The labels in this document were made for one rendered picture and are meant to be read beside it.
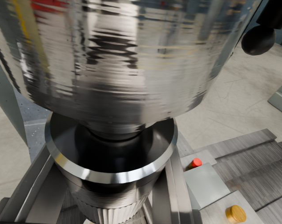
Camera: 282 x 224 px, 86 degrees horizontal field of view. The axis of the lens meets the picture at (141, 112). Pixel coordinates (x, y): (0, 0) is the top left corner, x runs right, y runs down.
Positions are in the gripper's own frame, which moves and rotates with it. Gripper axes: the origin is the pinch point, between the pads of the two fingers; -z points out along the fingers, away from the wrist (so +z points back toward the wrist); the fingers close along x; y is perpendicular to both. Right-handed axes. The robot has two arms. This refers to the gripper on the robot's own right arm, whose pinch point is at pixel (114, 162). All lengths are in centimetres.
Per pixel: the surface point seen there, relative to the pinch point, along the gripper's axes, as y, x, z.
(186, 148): 22.3, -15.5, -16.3
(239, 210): 16.6, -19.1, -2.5
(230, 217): 17.4, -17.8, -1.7
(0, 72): 15.8, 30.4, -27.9
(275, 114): 121, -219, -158
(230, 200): 18.3, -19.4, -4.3
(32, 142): 30.4, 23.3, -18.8
